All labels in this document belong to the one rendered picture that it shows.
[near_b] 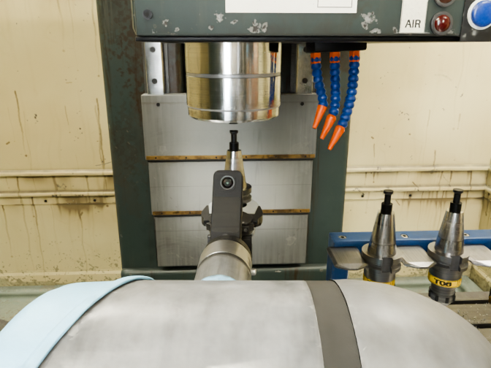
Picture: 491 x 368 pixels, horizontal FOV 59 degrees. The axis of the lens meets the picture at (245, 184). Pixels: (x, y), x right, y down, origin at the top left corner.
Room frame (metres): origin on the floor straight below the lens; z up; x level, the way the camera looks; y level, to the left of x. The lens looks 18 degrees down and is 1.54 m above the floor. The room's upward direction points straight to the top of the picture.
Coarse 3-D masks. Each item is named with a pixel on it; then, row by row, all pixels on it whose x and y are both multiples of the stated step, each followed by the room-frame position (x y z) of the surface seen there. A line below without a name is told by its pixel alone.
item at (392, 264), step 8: (368, 256) 0.61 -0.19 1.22; (376, 256) 0.61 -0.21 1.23; (392, 256) 0.61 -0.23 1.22; (400, 256) 0.61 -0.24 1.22; (368, 264) 0.62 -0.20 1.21; (376, 264) 0.60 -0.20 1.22; (384, 264) 0.61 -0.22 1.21; (392, 264) 0.60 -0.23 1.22; (400, 264) 0.62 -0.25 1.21; (376, 272) 0.60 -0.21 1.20; (392, 272) 0.60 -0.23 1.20
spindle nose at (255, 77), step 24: (192, 48) 0.70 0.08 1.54; (216, 48) 0.67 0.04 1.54; (240, 48) 0.67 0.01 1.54; (264, 48) 0.69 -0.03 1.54; (192, 72) 0.70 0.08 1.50; (216, 72) 0.67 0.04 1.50; (240, 72) 0.67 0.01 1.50; (264, 72) 0.69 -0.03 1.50; (192, 96) 0.70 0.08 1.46; (216, 96) 0.67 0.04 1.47; (240, 96) 0.67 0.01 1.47; (264, 96) 0.69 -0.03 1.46; (216, 120) 0.68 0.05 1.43; (240, 120) 0.67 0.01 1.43
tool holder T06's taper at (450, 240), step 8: (448, 208) 0.65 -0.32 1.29; (448, 216) 0.63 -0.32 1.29; (456, 216) 0.62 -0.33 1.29; (448, 224) 0.63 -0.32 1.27; (456, 224) 0.62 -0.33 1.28; (440, 232) 0.64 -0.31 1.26; (448, 232) 0.62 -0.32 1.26; (456, 232) 0.62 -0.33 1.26; (440, 240) 0.63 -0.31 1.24; (448, 240) 0.62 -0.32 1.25; (456, 240) 0.62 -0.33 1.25; (440, 248) 0.63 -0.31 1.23; (448, 248) 0.62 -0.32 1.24; (456, 248) 0.62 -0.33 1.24
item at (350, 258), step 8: (328, 248) 0.66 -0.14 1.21; (336, 248) 0.66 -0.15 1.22; (344, 248) 0.66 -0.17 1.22; (352, 248) 0.66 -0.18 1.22; (336, 256) 0.63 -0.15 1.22; (344, 256) 0.63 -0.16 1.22; (352, 256) 0.63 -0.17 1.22; (360, 256) 0.63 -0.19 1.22; (336, 264) 0.60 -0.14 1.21; (344, 264) 0.60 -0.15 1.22; (352, 264) 0.60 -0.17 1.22; (360, 264) 0.60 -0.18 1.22
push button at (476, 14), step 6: (486, 0) 0.55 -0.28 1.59; (474, 6) 0.55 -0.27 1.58; (480, 6) 0.55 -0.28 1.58; (486, 6) 0.55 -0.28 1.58; (474, 12) 0.55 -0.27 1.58; (480, 12) 0.55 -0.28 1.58; (486, 12) 0.55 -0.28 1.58; (474, 18) 0.55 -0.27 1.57; (480, 18) 0.55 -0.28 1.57; (486, 18) 0.55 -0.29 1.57; (474, 24) 0.55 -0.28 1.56; (480, 24) 0.55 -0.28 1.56; (486, 24) 0.55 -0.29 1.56
